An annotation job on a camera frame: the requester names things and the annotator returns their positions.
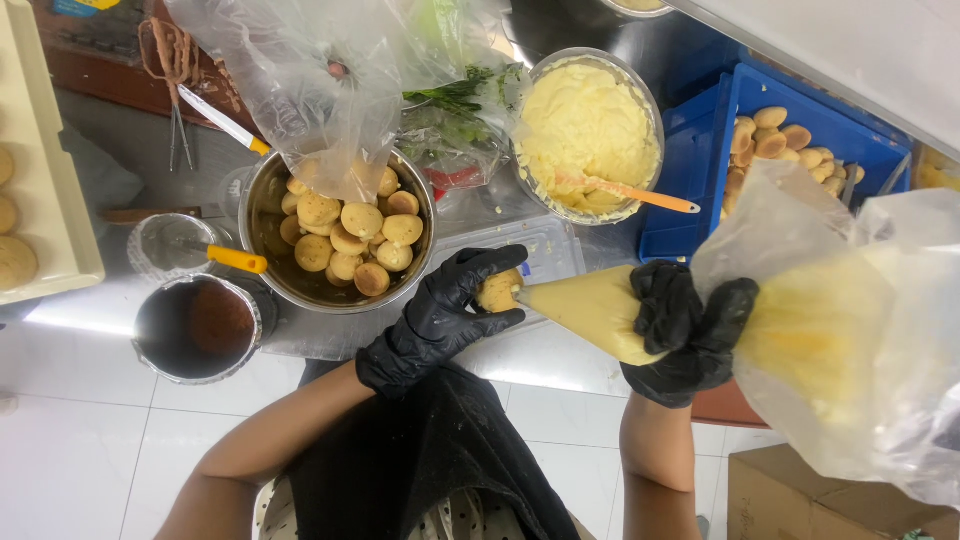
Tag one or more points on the brown wooden board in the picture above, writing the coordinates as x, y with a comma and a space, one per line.
97, 67

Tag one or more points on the stainless steel shelf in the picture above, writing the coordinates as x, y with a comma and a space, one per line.
840, 52

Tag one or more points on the cardboard box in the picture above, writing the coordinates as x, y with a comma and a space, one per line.
810, 502

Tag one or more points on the clear cream-filled piping bag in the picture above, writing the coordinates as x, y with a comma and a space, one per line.
825, 322

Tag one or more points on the large steel mixing bowl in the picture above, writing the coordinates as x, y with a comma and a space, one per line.
270, 217

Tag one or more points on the black apron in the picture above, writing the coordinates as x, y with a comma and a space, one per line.
420, 457

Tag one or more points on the plastic bag of greens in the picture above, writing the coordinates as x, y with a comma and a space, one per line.
457, 112

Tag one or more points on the heap of puffs in crate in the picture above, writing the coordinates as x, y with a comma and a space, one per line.
772, 142

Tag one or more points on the steel bowl of cream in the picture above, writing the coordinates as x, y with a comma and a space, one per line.
585, 127

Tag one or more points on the small clear plastic container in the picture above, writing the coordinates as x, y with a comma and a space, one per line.
150, 251

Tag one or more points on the person's right hand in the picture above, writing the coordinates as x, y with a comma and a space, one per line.
686, 367

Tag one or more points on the round baked bun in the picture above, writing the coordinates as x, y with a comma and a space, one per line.
15, 262
6, 214

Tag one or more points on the cream-coloured plastic tray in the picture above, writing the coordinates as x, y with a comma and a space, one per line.
45, 150

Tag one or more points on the white dotted garment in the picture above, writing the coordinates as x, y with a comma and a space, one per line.
465, 525

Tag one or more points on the clear empty plastic bag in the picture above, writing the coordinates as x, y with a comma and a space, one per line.
300, 82

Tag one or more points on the golden cream puff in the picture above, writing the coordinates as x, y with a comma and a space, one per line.
499, 291

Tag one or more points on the steel cup with brown powder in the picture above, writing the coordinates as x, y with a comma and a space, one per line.
187, 330

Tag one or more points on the person's left hand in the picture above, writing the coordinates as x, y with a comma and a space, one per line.
427, 330

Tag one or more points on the pile of baked puffs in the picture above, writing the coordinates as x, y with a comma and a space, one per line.
360, 232

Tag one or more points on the person's right fingers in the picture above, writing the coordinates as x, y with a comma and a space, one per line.
664, 307

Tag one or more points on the blue plastic crate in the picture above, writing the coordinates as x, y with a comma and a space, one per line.
686, 172

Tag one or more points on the chocolate-coated whisk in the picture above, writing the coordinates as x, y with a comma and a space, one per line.
171, 52

